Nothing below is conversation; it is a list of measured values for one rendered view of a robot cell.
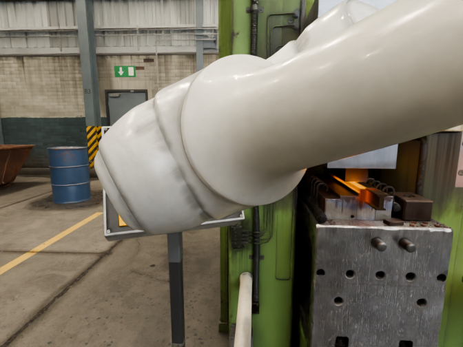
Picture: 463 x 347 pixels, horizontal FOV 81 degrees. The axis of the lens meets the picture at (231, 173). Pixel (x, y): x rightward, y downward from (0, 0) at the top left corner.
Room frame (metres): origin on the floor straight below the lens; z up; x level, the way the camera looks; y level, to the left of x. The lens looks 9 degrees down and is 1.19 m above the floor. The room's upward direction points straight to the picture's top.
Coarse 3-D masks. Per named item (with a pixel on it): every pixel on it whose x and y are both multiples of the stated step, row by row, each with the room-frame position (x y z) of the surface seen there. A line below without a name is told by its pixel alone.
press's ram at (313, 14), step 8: (320, 0) 0.82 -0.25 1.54; (328, 0) 0.82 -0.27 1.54; (336, 0) 0.82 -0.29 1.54; (344, 0) 0.82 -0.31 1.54; (360, 0) 0.81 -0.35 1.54; (368, 0) 0.81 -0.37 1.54; (376, 0) 0.81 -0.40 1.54; (384, 0) 0.81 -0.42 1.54; (392, 0) 0.81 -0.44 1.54; (312, 8) 0.90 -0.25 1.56; (320, 8) 0.82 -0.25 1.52; (328, 8) 0.82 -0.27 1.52; (312, 16) 0.90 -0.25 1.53
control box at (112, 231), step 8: (104, 128) 0.70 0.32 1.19; (104, 192) 0.62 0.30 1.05; (104, 200) 0.61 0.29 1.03; (104, 208) 0.60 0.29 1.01; (112, 208) 0.61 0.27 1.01; (104, 216) 0.59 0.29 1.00; (112, 216) 0.60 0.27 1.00; (232, 216) 0.68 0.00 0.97; (240, 216) 0.69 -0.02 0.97; (104, 224) 0.59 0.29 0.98; (112, 224) 0.59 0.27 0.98; (200, 224) 0.65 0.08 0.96; (208, 224) 0.67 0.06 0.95; (216, 224) 0.69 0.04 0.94; (224, 224) 0.71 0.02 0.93; (232, 224) 0.74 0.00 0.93; (104, 232) 0.58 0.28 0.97; (112, 232) 0.58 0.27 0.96; (120, 232) 0.59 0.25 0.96; (128, 232) 0.59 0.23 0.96; (136, 232) 0.60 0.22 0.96; (144, 232) 0.61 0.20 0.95; (176, 232) 0.69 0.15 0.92; (112, 240) 0.64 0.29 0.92
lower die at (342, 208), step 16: (320, 176) 1.16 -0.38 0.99; (320, 192) 0.91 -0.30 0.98; (336, 192) 0.86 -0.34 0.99; (352, 192) 0.86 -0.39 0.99; (384, 192) 0.85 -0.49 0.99; (320, 208) 0.87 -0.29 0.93; (336, 208) 0.82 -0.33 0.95; (352, 208) 0.81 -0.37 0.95; (368, 208) 0.81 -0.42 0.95; (384, 208) 0.81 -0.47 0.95
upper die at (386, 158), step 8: (368, 152) 0.81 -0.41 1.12; (376, 152) 0.81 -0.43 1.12; (384, 152) 0.81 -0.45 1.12; (392, 152) 0.80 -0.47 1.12; (336, 160) 0.82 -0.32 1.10; (344, 160) 0.82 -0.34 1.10; (352, 160) 0.81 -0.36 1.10; (360, 160) 0.81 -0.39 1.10; (368, 160) 0.81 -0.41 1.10; (376, 160) 0.81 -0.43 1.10; (384, 160) 0.81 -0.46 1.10; (392, 160) 0.80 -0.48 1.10; (344, 168) 0.82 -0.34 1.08; (352, 168) 0.81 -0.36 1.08; (360, 168) 0.81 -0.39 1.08; (368, 168) 0.81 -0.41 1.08; (376, 168) 0.81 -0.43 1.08; (384, 168) 0.81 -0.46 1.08; (392, 168) 0.80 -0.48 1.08
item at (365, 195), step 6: (342, 180) 1.00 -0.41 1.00; (354, 186) 0.88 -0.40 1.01; (360, 186) 0.87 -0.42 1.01; (360, 192) 0.80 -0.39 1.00; (366, 192) 0.79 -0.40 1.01; (372, 192) 0.75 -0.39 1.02; (378, 192) 0.74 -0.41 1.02; (360, 198) 0.80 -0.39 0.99; (366, 198) 0.79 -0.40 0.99; (372, 198) 0.76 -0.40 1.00; (378, 198) 0.72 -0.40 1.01; (372, 204) 0.75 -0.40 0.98; (378, 204) 0.72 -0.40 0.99; (384, 210) 0.71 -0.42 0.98
